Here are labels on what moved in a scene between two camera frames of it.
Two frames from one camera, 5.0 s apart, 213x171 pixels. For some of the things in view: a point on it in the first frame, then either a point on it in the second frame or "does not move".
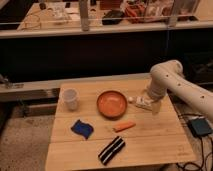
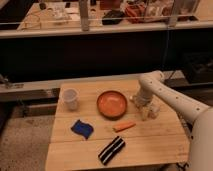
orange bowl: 111,104 does not move
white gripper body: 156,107 to 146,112
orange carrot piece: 123,126 does not move
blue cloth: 82,128 does not move
